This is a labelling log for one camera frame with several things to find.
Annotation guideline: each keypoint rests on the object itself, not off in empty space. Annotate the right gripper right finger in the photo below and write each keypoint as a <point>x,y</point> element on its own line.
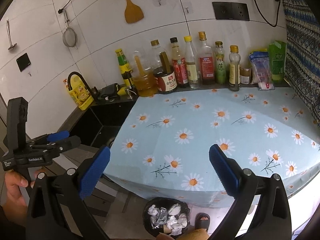
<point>272,219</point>

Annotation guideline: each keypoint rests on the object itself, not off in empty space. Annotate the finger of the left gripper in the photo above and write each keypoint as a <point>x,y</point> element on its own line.
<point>65,143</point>
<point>56,136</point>

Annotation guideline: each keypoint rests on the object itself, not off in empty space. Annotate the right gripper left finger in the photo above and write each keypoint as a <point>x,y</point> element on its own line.
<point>45,218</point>

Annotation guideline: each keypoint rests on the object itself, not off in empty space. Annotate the white tissue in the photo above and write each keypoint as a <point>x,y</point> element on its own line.
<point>174,210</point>

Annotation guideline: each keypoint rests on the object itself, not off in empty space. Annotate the silver foil wrapper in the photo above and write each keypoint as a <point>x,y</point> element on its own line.
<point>158,216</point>

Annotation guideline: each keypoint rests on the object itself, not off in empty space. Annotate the black trash bin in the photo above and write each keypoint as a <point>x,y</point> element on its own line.
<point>176,225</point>

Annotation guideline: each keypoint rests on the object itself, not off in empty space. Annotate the person's left hand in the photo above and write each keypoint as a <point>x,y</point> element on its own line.
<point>14,181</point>

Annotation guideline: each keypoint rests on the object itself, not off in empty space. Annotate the black curved faucet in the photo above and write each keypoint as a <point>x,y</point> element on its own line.
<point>92,91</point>

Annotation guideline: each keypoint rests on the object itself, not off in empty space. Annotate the person's sandaled foot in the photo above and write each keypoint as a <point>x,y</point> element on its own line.
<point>202,221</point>

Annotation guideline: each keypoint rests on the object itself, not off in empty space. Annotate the black sponge holder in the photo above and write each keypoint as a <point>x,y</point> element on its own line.
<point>112,92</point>

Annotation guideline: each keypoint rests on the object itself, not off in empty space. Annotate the blue daisy tablecloth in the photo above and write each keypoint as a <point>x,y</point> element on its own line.
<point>162,148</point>

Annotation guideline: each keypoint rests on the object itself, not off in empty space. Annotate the green cap sauce bottle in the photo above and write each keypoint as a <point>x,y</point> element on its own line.
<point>125,70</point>

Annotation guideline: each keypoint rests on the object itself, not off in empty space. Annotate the metal strainer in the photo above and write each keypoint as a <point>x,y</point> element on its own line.
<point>69,36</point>

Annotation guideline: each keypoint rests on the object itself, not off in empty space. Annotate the cooking oil jug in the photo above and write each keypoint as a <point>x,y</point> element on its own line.
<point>143,75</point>

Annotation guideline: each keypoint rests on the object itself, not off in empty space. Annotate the dark vinegar jug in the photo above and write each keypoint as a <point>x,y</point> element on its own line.
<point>162,69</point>

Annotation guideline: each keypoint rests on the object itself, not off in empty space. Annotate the red label sauce bottle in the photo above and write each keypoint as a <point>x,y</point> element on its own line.
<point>178,62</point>

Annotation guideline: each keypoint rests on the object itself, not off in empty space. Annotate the yellow cap clear bottle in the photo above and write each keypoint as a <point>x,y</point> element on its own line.
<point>193,71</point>

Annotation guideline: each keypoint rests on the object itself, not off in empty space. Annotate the small brown jar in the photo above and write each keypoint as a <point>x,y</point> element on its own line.
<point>245,75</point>

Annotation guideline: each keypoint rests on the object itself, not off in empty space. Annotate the wooden spatula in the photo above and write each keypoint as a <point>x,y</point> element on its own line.
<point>133,13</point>

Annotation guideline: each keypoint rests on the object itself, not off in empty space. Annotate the blue salt bag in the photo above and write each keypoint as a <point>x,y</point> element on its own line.
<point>261,73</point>

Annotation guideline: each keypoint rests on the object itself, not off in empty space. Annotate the green label oil bottle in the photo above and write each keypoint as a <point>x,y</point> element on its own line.
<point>221,74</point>

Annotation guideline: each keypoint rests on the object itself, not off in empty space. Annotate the red label clear bottle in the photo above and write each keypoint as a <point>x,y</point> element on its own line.
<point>206,60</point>

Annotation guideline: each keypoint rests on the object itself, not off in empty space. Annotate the small gold cap bottle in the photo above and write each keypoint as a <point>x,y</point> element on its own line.
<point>234,68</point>

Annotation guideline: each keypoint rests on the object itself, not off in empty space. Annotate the green packet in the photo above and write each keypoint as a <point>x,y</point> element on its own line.
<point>277,54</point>

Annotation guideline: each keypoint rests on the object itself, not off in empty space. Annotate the blue patterned woven curtain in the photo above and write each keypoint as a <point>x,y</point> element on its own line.
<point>302,62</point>

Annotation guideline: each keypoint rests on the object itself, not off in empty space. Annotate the small black wall plate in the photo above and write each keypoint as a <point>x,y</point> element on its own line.
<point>23,62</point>

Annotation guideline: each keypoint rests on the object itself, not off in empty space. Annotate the black wall socket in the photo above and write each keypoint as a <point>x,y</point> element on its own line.
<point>231,11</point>

